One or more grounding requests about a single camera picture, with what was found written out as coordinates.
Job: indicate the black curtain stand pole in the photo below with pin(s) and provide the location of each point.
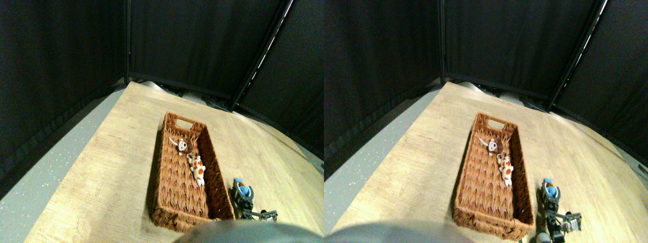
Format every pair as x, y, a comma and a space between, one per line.
442, 40
127, 40
577, 55
260, 55

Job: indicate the blue plush toy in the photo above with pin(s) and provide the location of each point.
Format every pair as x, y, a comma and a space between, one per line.
552, 191
244, 191

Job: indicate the brown white-faced plush toy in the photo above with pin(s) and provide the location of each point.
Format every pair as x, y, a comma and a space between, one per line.
182, 146
492, 146

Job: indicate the brown wicker basket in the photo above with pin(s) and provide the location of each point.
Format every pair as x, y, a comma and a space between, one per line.
481, 192
177, 192

